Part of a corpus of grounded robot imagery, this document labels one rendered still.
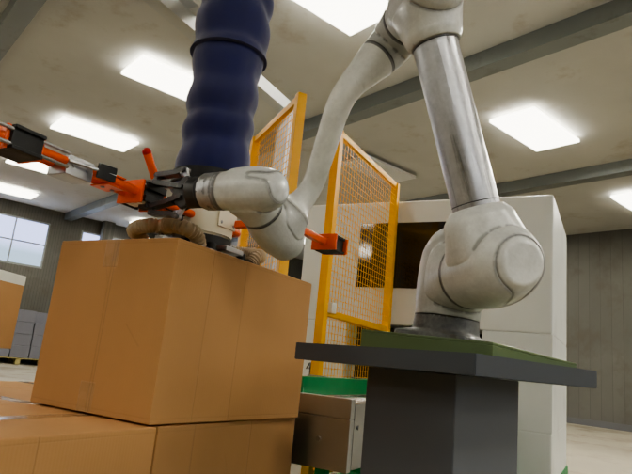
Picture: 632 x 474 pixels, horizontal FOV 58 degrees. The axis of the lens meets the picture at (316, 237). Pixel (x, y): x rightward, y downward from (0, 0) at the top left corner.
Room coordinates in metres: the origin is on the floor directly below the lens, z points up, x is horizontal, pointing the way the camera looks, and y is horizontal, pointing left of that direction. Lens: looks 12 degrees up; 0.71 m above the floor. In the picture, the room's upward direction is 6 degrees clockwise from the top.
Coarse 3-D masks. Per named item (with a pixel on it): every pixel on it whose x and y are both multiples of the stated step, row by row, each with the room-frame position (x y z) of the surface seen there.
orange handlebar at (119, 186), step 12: (0, 132) 1.04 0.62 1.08; (48, 156) 1.13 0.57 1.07; (60, 156) 1.15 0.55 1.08; (96, 180) 1.28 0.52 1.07; (120, 180) 1.29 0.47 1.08; (120, 192) 1.35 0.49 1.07; (132, 192) 1.33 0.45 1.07; (192, 216) 1.53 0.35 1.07; (240, 228) 1.60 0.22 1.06; (312, 240) 1.66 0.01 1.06; (324, 240) 1.70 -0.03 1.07
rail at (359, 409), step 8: (360, 408) 1.82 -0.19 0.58; (360, 416) 1.83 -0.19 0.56; (360, 424) 1.83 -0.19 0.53; (360, 432) 1.84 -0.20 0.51; (360, 440) 1.84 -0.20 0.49; (352, 448) 1.79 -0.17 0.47; (360, 448) 1.84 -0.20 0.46; (352, 456) 1.79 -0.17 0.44; (360, 456) 1.85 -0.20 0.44; (352, 464) 1.79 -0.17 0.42; (360, 464) 1.85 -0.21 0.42
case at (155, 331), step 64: (64, 256) 1.43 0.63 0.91; (128, 256) 1.31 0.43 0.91; (192, 256) 1.28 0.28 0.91; (64, 320) 1.40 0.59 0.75; (128, 320) 1.29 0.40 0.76; (192, 320) 1.31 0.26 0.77; (256, 320) 1.52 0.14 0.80; (64, 384) 1.38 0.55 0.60; (128, 384) 1.27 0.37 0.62; (192, 384) 1.33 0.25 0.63; (256, 384) 1.55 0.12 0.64
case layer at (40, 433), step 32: (0, 384) 1.88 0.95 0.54; (32, 384) 2.00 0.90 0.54; (0, 416) 1.18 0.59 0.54; (32, 416) 1.23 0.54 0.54; (64, 416) 1.28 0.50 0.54; (96, 416) 1.33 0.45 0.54; (0, 448) 0.94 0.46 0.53; (32, 448) 0.99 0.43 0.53; (64, 448) 1.05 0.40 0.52; (96, 448) 1.11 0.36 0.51; (128, 448) 1.19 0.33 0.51; (160, 448) 1.27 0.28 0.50; (192, 448) 1.36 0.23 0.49; (224, 448) 1.47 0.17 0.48; (256, 448) 1.60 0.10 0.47; (288, 448) 1.75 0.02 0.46
